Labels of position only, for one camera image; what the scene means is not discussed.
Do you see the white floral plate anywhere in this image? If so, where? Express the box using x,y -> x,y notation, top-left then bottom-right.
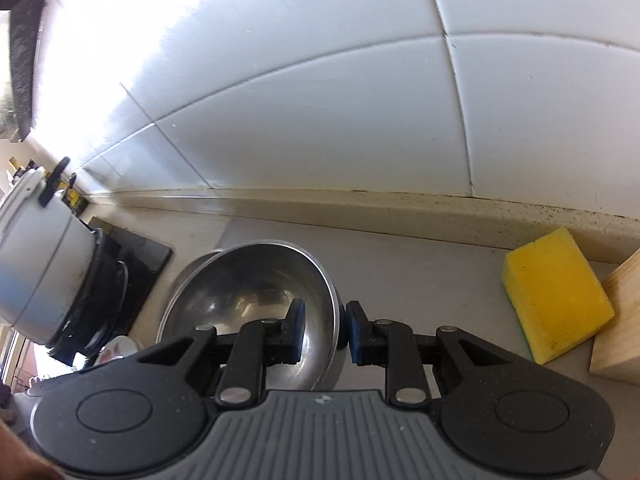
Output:
97,334 -> 143,367

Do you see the wooden knife block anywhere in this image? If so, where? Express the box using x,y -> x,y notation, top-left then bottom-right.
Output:
589,249 -> 640,386

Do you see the stainless steel bowl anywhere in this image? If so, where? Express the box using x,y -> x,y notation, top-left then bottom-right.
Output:
156,241 -> 346,392
162,247 -> 348,361

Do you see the black gas stove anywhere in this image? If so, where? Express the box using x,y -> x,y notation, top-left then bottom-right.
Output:
47,216 -> 174,368

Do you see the black range hood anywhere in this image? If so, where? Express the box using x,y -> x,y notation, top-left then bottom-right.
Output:
0,0 -> 51,143

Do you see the person's forearm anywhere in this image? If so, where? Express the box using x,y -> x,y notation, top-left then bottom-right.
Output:
0,417 -> 63,480

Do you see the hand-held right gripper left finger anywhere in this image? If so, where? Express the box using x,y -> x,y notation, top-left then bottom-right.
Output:
131,298 -> 307,407

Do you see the yellow sponge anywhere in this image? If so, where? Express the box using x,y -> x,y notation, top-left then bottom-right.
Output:
502,226 -> 616,366

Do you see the silver pressure cooker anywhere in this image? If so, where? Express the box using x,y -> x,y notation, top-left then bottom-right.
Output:
0,157 -> 101,346

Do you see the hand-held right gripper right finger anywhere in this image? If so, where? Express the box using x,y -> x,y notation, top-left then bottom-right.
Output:
346,300 -> 523,407

